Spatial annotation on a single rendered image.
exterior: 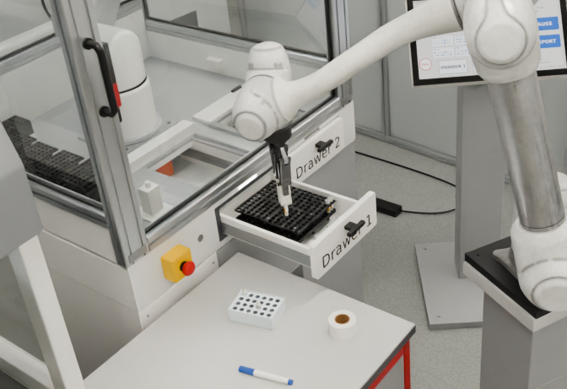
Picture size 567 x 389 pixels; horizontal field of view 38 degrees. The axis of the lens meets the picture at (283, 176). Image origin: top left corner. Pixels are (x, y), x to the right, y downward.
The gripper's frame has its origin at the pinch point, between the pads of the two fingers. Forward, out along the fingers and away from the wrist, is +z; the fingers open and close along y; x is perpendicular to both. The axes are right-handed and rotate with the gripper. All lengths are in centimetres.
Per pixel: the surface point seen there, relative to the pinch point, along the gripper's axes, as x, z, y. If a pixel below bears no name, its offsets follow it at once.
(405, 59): -107, 51, 163
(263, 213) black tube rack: 4.4, 10.9, 8.7
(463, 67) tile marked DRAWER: -77, 1, 47
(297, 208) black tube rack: -4.8, 10.9, 6.6
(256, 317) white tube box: 15.9, 22.0, -19.4
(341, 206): -17.9, 14.5, 7.5
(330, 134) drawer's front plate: -27, 11, 41
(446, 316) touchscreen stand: -66, 98, 38
